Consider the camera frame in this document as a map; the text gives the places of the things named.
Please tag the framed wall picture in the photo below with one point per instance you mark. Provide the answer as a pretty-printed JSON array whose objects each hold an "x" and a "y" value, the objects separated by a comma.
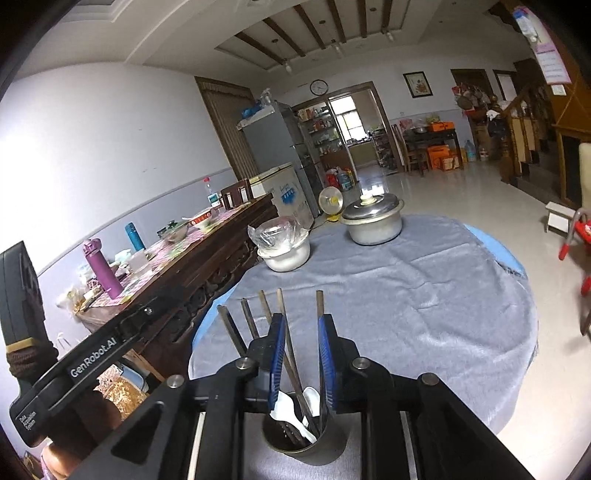
[{"x": 418, "y": 85}]

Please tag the dark wooden side table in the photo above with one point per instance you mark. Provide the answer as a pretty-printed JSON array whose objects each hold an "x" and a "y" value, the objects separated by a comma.
[{"x": 431, "y": 137}]

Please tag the carved dark wooden sideboard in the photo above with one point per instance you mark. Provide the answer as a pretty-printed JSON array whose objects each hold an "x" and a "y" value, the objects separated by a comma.
[{"x": 207, "y": 272}]

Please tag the round wall clock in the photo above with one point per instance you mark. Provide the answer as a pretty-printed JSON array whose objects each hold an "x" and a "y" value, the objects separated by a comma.
[{"x": 318, "y": 87}]

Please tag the brown wooden pillar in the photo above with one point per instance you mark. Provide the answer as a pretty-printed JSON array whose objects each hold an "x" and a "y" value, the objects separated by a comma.
[{"x": 575, "y": 110}]

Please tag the clear plastic container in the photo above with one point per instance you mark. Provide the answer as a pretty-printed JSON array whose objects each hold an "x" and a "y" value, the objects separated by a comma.
[{"x": 137, "y": 262}]

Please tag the shelf with bottles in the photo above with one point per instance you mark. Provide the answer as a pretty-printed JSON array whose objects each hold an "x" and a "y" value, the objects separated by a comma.
[{"x": 321, "y": 138}]

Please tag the aluminium pot with lid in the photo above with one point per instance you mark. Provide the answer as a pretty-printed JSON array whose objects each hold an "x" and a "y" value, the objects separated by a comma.
[{"x": 374, "y": 228}]

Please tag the grey tablecloth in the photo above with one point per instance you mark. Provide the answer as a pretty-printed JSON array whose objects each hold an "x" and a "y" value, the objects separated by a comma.
[{"x": 415, "y": 314}]

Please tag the blue thermos bottle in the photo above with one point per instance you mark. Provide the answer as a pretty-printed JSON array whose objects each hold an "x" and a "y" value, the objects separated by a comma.
[{"x": 134, "y": 239}]

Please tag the large orange cardboard box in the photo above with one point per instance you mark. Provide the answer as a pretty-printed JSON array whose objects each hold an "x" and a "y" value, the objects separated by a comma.
[{"x": 443, "y": 158}]

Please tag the grey refrigerator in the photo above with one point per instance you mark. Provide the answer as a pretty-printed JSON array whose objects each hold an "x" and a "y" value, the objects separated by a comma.
[{"x": 272, "y": 138}]

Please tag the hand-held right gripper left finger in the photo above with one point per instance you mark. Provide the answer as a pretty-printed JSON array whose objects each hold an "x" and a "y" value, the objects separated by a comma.
[{"x": 278, "y": 369}]

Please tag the clear plastic bag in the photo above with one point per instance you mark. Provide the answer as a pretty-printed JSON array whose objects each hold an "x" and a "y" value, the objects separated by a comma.
[{"x": 277, "y": 235}]

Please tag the red and white bowl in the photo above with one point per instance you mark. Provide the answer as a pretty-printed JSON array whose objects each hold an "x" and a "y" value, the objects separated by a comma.
[{"x": 203, "y": 220}]

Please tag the small white fan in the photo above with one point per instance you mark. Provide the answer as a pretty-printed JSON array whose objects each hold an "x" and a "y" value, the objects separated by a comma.
[{"x": 329, "y": 201}]

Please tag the dark wooden chair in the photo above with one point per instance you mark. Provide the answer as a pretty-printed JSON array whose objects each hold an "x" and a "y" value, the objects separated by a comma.
[{"x": 236, "y": 194}]

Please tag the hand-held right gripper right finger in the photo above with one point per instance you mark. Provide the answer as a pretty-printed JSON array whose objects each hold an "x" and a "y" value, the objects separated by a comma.
[{"x": 324, "y": 369}]

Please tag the white light switch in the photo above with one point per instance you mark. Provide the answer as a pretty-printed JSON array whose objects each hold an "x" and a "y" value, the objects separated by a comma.
[{"x": 557, "y": 90}]

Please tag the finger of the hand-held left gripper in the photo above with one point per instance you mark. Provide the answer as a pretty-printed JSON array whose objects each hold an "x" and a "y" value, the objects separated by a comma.
[{"x": 157, "y": 307}]

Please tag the glass lidded bowl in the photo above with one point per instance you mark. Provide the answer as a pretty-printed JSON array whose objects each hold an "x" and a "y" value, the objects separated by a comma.
[{"x": 173, "y": 232}]

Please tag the clear red-capped plastic bottle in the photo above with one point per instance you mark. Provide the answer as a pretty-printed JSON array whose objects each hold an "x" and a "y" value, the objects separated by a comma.
[{"x": 211, "y": 196}]

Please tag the blue table cover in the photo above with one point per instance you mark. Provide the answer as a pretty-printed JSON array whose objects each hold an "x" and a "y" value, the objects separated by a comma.
[{"x": 503, "y": 251}]

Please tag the blue water jug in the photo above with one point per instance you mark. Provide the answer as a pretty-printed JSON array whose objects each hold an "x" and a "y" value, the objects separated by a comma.
[{"x": 470, "y": 151}]

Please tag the pink wall calendar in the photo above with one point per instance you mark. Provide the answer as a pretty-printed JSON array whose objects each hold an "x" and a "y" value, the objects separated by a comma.
[{"x": 551, "y": 60}]

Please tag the white plastic spoon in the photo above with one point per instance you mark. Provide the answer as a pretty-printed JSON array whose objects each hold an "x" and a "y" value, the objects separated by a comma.
[
  {"x": 311, "y": 400},
  {"x": 286, "y": 408}
]

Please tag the wooden stair railing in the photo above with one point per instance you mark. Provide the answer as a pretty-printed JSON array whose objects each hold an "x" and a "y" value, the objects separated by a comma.
[{"x": 521, "y": 138}]

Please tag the white step stool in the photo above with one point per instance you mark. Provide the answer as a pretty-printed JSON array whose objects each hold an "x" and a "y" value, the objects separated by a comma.
[{"x": 558, "y": 214}]

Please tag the cream sofa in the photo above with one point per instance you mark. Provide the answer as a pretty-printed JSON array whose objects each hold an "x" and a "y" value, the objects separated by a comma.
[{"x": 585, "y": 175}]

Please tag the purple drinking bottle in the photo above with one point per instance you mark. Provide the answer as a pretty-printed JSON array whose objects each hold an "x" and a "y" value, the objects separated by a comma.
[{"x": 104, "y": 272}]

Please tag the white chest freezer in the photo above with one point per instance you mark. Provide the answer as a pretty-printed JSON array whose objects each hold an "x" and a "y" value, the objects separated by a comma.
[{"x": 284, "y": 194}]

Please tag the person's left hand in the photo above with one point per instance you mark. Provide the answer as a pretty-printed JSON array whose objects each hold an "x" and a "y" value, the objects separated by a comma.
[{"x": 83, "y": 434}]

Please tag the dark metal utensil holder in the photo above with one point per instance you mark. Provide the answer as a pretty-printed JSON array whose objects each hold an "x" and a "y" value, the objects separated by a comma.
[{"x": 323, "y": 447}]

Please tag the red plastic child chair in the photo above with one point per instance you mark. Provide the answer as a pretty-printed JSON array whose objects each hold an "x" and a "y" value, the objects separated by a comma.
[{"x": 577, "y": 235}]

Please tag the flat orange box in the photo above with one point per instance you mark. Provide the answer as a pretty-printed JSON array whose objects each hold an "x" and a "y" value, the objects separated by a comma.
[{"x": 442, "y": 126}]

